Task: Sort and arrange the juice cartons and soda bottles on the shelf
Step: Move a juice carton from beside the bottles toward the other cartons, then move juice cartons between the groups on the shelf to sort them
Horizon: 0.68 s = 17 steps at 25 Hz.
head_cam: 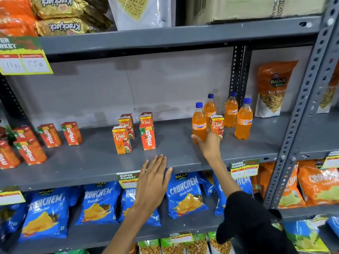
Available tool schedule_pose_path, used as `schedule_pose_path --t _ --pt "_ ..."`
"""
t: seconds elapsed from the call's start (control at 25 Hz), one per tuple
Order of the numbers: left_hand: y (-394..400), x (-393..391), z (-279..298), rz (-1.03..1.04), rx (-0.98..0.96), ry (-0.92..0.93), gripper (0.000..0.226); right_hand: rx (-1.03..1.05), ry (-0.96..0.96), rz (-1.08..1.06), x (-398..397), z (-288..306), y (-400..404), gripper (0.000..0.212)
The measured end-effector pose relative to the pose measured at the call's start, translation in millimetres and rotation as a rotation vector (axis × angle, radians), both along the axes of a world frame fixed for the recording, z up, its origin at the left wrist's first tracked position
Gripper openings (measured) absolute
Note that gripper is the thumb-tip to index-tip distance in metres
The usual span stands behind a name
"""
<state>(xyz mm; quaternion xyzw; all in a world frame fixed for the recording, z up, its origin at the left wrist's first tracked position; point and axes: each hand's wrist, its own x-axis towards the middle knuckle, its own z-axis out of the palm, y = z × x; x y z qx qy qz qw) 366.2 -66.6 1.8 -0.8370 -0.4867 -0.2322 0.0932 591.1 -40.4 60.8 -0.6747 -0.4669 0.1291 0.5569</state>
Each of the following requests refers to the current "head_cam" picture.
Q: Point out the person's right forearm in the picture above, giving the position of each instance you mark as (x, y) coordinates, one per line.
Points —
(249, 216)

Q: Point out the person's right hand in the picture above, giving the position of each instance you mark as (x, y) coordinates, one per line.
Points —
(210, 149)

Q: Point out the large yellow price tag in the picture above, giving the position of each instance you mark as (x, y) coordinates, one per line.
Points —
(23, 58)

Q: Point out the grey metal shelving rack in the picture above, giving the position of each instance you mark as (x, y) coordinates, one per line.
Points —
(172, 36)

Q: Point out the green peanut packet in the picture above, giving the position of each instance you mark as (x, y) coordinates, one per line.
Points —
(218, 247)
(172, 248)
(149, 248)
(197, 247)

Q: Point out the person's left middle finger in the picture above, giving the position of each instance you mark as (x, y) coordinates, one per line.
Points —
(158, 165)

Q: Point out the orange chip packet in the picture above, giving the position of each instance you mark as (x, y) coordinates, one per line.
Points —
(255, 185)
(291, 190)
(319, 182)

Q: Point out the orange soda bottle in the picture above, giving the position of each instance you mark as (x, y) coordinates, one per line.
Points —
(199, 124)
(210, 107)
(231, 111)
(243, 121)

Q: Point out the orange noodle snack pouch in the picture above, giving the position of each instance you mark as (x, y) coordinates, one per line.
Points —
(328, 95)
(274, 87)

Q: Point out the small yellow price tag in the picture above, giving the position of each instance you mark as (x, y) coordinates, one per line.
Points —
(331, 160)
(244, 169)
(128, 179)
(181, 237)
(10, 197)

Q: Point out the orange fruit juice carton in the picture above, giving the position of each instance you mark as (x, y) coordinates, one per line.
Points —
(128, 128)
(218, 124)
(146, 118)
(129, 116)
(121, 141)

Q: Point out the brown cardboard box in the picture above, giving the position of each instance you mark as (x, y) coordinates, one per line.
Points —
(246, 7)

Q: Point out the blue and green chip packet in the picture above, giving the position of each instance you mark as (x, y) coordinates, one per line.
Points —
(304, 235)
(334, 226)

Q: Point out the person's right thumb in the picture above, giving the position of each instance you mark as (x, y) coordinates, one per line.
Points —
(197, 139)

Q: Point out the red mango drink carton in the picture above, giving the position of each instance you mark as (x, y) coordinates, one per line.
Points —
(23, 133)
(147, 137)
(31, 153)
(49, 135)
(8, 156)
(72, 133)

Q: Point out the person's left thumb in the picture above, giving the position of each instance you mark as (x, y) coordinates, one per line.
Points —
(168, 177)

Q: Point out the person's left hand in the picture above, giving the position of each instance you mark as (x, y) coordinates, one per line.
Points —
(149, 187)

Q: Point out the person's left little finger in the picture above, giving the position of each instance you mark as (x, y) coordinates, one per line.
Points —
(144, 169)

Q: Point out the white noodle snack pouch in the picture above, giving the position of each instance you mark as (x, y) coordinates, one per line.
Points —
(140, 11)

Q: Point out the person's left forearm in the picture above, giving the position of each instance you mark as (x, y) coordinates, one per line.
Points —
(124, 230)

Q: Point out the row of blue chip packets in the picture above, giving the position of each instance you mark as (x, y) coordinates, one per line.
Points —
(47, 214)

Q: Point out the stack of orange snack packets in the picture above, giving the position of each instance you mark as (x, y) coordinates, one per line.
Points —
(16, 15)

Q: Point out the gold biscuit packet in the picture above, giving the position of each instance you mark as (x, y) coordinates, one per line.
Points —
(61, 5)
(63, 26)

